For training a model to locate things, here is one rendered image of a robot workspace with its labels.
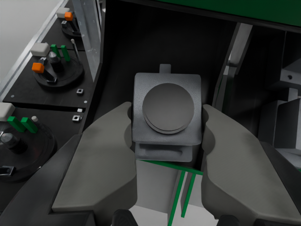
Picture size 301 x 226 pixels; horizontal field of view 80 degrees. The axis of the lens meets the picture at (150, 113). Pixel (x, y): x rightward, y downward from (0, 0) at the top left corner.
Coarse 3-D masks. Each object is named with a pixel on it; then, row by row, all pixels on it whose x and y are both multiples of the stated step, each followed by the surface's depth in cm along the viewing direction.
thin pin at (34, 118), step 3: (33, 117) 35; (36, 117) 35; (33, 120) 35; (36, 120) 35; (36, 123) 36; (39, 123) 36; (39, 126) 37; (42, 126) 37; (42, 129) 38; (45, 129) 39; (45, 132) 39; (48, 132) 40; (48, 135) 40; (51, 135) 41; (48, 138) 41; (51, 138) 41
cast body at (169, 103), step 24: (168, 72) 16; (144, 96) 11; (168, 96) 10; (192, 96) 11; (144, 120) 11; (168, 120) 10; (192, 120) 11; (144, 144) 14; (168, 144) 13; (192, 144) 11
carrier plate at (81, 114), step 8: (16, 112) 47; (24, 112) 47; (32, 112) 48; (40, 112) 48; (48, 112) 48; (56, 112) 48; (64, 112) 48; (72, 112) 48; (32, 120) 46; (40, 120) 46; (48, 120) 47; (56, 120) 47; (64, 120) 47; (80, 120) 47; (0, 128) 44; (56, 128) 45; (64, 128) 46; (72, 128) 46; (56, 136) 44; (64, 136) 44; (72, 136) 44; (0, 184) 37; (8, 184) 37; (16, 184) 37; (0, 192) 36; (8, 192) 36; (16, 192) 37; (0, 200) 36; (8, 200) 36; (0, 208) 35
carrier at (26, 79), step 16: (32, 48) 59; (48, 48) 61; (64, 48) 53; (32, 64) 58; (48, 64) 55; (64, 64) 56; (80, 64) 56; (16, 80) 53; (32, 80) 54; (64, 80) 52; (80, 80) 55; (16, 96) 50; (32, 96) 50; (48, 96) 51; (64, 96) 51; (80, 96) 52
